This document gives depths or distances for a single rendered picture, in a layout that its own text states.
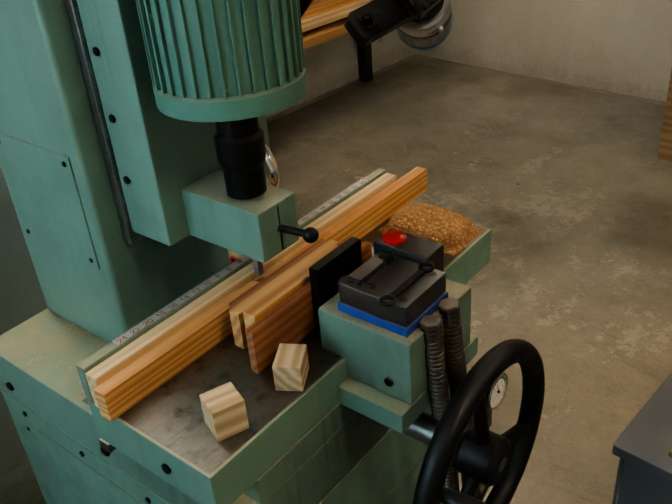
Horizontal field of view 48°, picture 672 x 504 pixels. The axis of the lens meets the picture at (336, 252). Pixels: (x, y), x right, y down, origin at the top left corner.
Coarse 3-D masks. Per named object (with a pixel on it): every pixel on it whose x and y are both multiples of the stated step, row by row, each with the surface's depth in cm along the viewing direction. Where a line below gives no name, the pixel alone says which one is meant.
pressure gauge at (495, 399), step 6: (498, 378) 119; (504, 378) 122; (492, 384) 119; (498, 384) 121; (504, 384) 123; (492, 390) 118; (504, 390) 123; (492, 396) 120; (498, 396) 122; (492, 402) 121; (498, 402) 123; (492, 408) 121
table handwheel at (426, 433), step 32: (512, 352) 85; (480, 384) 81; (544, 384) 97; (448, 416) 79; (480, 416) 85; (448, 448) 78; (480, 448) 88; (512, 448) 100; (480, 480) 88; (512, 480) 99
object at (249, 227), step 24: (192, 192) 97; (216, 192) 97; (288, 192) 95; (192, 216) 99; (216, 216) 96; (240, 216) 93; (264, 216) 92; (288, 216) 95; (216, 240) 98; (240, 240) 95; (264, 240) 93; (288, 240) 97
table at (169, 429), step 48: (480, 240) 115; (192, 384) 91; (240, 384) 91; (336, 384) 93; (144, 432) 85; (192, 432) 84; (240, 432) 84; (288, 432) 88; (192, 480) 81; (240, 480) 83
